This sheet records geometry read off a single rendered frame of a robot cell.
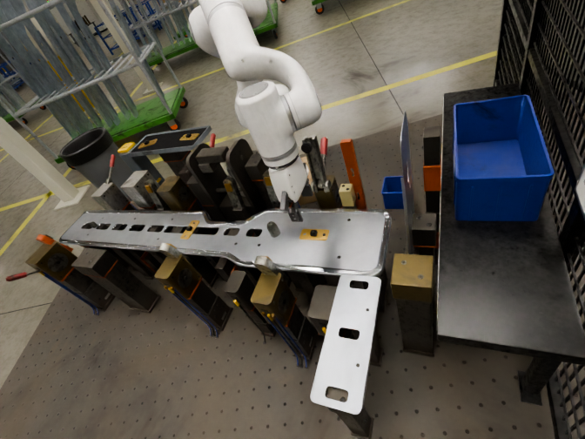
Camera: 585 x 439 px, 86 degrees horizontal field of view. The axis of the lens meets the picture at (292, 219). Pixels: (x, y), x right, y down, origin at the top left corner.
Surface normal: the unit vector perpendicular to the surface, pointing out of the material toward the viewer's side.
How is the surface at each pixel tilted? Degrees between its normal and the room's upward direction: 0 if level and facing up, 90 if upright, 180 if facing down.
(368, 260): 0
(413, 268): 0
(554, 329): 0
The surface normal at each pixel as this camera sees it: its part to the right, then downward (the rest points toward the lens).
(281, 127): 0.32, 0.61
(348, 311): -0.31, -0.67
